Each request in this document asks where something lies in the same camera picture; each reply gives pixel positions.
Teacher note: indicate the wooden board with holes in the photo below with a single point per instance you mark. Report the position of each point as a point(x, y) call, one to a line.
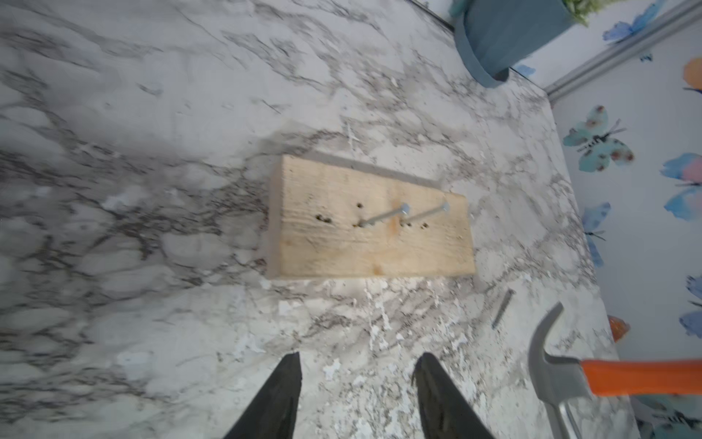
point(329, 222)

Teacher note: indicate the middle steel nail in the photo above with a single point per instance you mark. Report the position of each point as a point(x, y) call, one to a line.
point(445, 207)

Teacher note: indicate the blue pot green plant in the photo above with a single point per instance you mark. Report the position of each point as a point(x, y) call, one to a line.
point(491, 36)

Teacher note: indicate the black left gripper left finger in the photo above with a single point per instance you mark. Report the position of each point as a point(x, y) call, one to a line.
point(273, 410)

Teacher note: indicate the dark steel nail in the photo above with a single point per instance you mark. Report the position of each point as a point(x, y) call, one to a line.
point(502, 308)

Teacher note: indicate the orange handled claw hammer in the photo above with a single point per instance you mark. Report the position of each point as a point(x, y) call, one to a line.
point(557, 379)

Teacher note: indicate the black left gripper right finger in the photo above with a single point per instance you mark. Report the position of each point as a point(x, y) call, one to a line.
point(444, 412)

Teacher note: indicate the left steel nail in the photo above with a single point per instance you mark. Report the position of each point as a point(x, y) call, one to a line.
point(403, 210)

